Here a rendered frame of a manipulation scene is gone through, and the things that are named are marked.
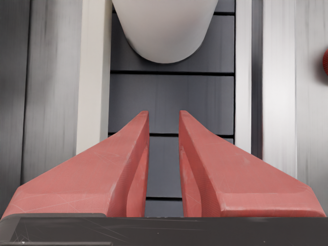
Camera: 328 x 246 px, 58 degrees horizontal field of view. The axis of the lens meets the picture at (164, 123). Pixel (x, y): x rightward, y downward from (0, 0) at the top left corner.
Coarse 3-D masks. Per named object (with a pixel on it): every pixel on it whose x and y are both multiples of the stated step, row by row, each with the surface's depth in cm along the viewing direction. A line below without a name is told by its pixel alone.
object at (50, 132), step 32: (32, 0) 24; (64, 0) 24; (320, 0) 24; (32, 32) 24; (64, 32) 24; (320, 32) 23; (32, 64) 23; (64, 64) 23; (320, 64) 23; (32, 96) 23; (64, 96) 23; (320, 96) 23; (32, 128) 23; (64, 128) 23; (320, 128) 23; (32, 160) 23; (64, 160) 23; (320, 160) 23; (320, 192) 23
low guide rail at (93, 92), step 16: (96, 0) 15; (96, 16) 15; (96, 32) 15; (96, 48) 15; (80, 64) 15; (96, 64) 15; (80, 80) 15; (96, 80) 15; (80, 96) 15; (96, 96) 15; (80, 112) 15; (96, 112) 15; (80, 128) 15; (96, 128) 15; (80, 144) 14
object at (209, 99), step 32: (224, 0) 19; (224, 32) 18; (128, 64) 18; (192, 64) 18; (224, 64) 18; (128, 96) 18; (160, 96) 18; (192, 96) 18; (224, 96) 18; (160, 128) 18; (224, 128) 18; (160, 160) 18; (160, 192) 18
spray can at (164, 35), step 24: (120, 0) 11; (144, 0) 10; (168, 0) 10; (192, 0) 10; (216, 0) 12; (144, 24) 12; (168, 24) 12; (192, 24) 13; (144, 48) 16; (168, 48) 15; (192, 48) 17
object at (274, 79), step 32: (256, 0) 11; (288, 0) 10; (256, 32) 11; (288, 32) 10; (256, 64) 11; (288, 64) 10; (256, 96) 10; (288, 96) 10; (256, 128) 10; (288, 128) 10; (288, 160) 10
